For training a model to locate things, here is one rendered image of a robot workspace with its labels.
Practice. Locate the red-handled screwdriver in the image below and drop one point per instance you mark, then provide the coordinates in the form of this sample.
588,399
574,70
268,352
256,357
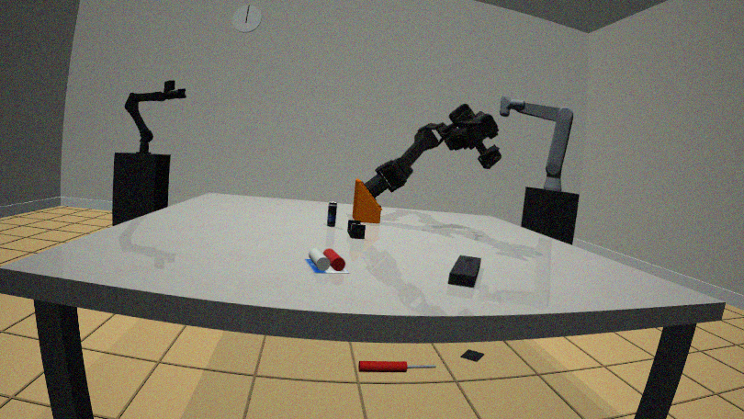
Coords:
387,366

